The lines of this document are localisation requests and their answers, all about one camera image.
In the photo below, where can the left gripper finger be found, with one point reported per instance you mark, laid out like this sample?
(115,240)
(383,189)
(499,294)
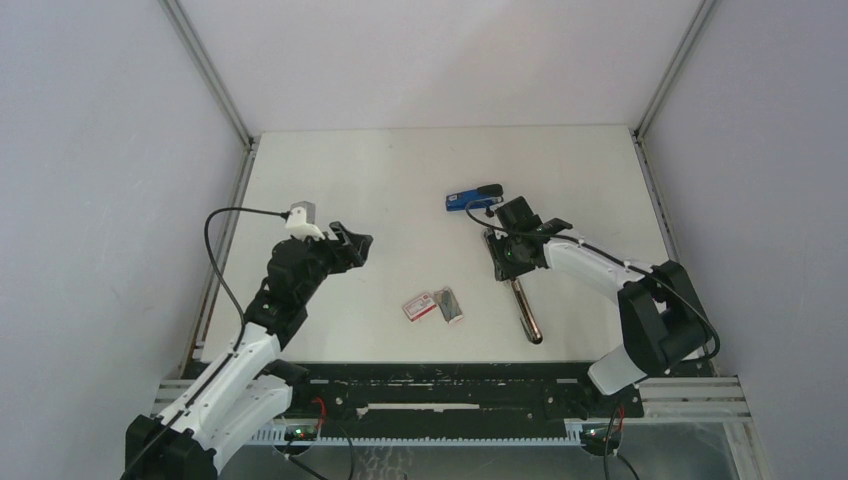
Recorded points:
(349,242)
(351,256)

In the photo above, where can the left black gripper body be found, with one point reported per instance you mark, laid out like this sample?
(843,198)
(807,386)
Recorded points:
(324,260)

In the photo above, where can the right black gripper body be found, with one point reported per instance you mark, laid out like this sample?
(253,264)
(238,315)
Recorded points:
(508,258)

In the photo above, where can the blue black stapler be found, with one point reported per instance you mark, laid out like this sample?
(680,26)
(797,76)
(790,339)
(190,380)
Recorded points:
(482,197)

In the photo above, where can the silver white stapler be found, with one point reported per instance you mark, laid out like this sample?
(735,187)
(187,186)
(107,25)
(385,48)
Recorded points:
(527,318)

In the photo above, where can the staple box tray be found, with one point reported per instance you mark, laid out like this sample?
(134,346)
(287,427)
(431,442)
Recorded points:
(448,305)

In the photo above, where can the red white staple box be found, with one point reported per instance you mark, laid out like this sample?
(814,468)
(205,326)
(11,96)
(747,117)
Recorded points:
(419,306)

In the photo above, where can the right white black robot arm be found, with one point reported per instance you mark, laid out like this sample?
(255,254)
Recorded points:
(662,320)

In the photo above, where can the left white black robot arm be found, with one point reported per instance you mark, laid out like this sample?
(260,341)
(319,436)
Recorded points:
(248,384)

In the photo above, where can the left green circuit board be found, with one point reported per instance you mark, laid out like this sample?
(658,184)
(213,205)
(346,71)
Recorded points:
(301,434)

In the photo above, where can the green circuit board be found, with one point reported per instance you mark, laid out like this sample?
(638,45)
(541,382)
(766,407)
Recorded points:
(301,434)
(598,436)

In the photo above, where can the right green circuit board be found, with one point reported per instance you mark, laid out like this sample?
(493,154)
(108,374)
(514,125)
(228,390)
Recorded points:
(598,436)

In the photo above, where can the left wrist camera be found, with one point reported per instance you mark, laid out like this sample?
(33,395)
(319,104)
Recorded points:
(300,222)

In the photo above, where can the left aluminium frame post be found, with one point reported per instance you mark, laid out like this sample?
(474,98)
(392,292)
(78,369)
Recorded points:
(179,18)

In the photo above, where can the aluminium frame post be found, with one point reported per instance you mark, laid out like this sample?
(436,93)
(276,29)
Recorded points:
(695,29)
(179,18)

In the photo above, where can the right aluminium frame post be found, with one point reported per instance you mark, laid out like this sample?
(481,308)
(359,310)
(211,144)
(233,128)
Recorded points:
(695,29)

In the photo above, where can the white slotted cable duct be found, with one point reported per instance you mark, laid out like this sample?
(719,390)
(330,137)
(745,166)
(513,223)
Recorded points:
(565,434)

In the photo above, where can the aluminium front rail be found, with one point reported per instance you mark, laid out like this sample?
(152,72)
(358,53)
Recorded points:
(696,397)

